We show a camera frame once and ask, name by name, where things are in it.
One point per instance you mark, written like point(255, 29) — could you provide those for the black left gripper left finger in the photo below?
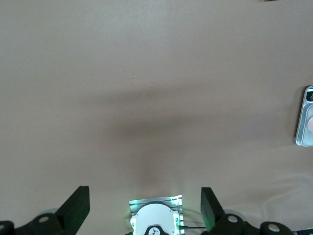
point(75, 210)

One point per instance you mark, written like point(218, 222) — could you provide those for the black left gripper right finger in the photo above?
point(212, 210)

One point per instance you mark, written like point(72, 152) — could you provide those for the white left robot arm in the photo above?
point(154, 218)

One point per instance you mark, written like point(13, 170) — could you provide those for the silver digital kitchen scale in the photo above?
point(303, 122)

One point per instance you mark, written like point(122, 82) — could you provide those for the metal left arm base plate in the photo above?
point(146, 202)

